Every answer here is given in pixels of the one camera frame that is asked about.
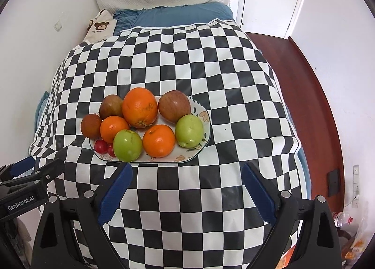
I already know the plastic bottle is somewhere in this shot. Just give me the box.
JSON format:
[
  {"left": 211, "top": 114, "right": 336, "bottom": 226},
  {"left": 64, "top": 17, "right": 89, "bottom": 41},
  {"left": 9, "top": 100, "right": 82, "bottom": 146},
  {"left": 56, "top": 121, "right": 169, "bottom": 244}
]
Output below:
[{"left": 332, "top": 212, "right": 353, "bottom": 228}]

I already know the small tangerine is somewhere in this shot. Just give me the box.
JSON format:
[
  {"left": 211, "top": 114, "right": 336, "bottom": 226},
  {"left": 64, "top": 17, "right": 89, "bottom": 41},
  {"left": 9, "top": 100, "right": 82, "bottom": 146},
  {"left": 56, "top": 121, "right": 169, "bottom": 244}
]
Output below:
[
  {"left": 142, "top": 124, "right": 175, "bottom": 158},
  {"left": 100, "top": 115, "right": 130, "bottom": 143}
]

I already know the dark orange-brown fruit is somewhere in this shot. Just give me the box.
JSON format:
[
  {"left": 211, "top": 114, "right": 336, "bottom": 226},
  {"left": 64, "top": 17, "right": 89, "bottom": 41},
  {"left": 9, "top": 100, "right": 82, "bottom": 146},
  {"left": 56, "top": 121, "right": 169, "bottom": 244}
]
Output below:
[{"left": 81, "top": 114, "right": 102, "bottom": 140}]

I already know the black white checkered cloth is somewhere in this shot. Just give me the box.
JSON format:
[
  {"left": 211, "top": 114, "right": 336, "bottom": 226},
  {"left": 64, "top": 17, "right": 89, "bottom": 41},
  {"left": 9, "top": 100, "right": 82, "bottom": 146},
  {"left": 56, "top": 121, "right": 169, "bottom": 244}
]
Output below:
[{"left": 30, "top": 20, "right": 306, "bottom": 268}]

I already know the large orange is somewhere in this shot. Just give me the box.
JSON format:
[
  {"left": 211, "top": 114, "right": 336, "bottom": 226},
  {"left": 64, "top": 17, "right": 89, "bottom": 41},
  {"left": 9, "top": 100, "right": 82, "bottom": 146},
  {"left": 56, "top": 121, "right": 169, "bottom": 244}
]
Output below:
[{"left": 122, "top": 87, "right": 158, "bottom": 129}]

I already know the white wall outlet strip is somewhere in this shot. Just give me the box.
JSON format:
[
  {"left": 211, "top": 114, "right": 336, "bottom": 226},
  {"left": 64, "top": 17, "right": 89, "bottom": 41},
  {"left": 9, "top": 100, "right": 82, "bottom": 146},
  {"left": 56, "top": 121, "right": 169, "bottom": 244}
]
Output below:
[{"left": 352, "top": 164, "right": 360, "bottom": 208}]

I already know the red-yellow apple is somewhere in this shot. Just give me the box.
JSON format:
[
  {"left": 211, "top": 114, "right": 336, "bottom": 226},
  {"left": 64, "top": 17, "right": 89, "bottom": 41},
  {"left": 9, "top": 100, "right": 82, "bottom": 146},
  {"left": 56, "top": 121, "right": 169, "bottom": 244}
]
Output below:
[{"left": 158, "top": 91, "right": 191, "bottom": 124}]

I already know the floral ceramic plate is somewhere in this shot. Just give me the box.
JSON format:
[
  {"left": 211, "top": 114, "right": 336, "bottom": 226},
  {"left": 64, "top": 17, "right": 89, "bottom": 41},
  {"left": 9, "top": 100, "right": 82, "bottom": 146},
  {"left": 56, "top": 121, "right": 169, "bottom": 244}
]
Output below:
[{"left": 81, "top": 87, "right": 210, "bottom": 163}]

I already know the red cherry tomato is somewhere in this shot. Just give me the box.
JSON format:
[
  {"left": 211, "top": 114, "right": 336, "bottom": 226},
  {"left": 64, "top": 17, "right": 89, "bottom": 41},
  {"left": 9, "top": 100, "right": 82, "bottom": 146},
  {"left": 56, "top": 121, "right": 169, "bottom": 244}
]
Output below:
[
  {"left": 107, "top": 144, "right": 116, "bottom": 158},
  {"left": 94, "top": 139, "right": 108, "bottom": 155}
]

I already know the blue bed sheet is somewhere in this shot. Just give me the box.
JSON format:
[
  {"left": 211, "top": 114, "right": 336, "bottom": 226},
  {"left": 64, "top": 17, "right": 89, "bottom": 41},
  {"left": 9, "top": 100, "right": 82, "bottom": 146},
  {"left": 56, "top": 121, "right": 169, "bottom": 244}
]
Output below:
[{"left": 34, "top": 2, "right": 312, "bottom": 198}]

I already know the bear print blanket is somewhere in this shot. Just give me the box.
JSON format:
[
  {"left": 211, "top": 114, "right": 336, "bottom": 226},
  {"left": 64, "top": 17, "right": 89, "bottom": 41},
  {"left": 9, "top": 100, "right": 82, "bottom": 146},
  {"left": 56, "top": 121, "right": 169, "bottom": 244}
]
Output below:
[{"left": 83, "top": 9, "right": 117, "bottom": 44}]

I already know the green apple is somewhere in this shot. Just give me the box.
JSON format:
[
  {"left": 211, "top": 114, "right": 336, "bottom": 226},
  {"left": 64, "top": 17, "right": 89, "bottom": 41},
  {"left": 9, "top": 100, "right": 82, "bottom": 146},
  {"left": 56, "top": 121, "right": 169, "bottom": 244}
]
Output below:
[
  {"left": 175, "top": 114, "right": 204, "bottom": 148},
  {"left": 113, "top": 129, "right": 142, "bottom": 162}
]

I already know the white wall switch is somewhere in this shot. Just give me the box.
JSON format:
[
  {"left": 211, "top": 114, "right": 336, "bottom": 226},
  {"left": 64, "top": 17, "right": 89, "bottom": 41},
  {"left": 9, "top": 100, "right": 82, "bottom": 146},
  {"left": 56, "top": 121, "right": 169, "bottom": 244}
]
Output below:
[{"left": 54, "top": 21, "right": 62, "bottom": 32}]

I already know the brown-green round fruit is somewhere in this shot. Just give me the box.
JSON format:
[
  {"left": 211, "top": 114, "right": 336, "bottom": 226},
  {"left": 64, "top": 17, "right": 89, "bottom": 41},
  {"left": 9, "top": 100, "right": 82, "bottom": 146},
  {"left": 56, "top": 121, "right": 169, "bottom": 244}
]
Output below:
[{"left": 99, "top": 94, "right": 123, "bottom": 120}]

